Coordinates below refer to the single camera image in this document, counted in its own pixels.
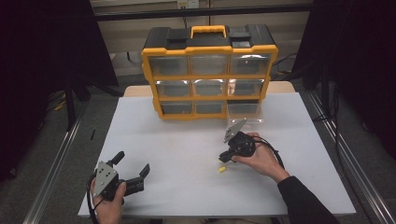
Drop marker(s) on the aluminium floor rail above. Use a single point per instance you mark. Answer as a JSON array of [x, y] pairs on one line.
[[360, 174], [53, 177]]

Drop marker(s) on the black horizontal bar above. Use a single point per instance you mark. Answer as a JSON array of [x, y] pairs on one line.
[[155, 14]]

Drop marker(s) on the white table sheet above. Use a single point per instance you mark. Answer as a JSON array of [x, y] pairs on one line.
[[174, 146]]

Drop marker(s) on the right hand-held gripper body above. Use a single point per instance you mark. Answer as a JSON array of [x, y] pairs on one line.
[[241, 144]]

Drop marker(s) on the white wall socket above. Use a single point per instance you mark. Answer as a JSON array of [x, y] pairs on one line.
[[188, 3]]

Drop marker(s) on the small black floor item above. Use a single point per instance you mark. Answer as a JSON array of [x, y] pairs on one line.
[[92, 134]]

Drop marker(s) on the person's right hand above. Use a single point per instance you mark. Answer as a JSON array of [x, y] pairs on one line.
[[264, 160]]

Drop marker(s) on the black curtain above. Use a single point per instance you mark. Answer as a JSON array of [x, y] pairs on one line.
[[358, 46], [37, 62]]

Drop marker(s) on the clear plastic drawer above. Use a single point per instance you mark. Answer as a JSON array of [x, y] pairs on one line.
[[249, 112]]

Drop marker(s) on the yellow black organizer cabinet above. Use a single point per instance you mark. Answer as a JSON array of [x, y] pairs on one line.
[[208, 40]]

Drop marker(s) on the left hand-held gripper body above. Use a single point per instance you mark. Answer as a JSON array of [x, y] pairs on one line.
[[106, 178]]

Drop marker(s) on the set of clear cabinet drawers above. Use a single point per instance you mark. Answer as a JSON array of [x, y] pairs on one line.
[[174, 88]]

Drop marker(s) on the yellow foam earplug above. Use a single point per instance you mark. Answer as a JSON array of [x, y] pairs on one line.
[[222, 169]]

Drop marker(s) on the person's left hand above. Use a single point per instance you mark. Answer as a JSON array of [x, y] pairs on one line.
[[109, 211]]

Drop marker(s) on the black metal stand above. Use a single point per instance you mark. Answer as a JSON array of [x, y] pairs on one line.
[[70, 109]]

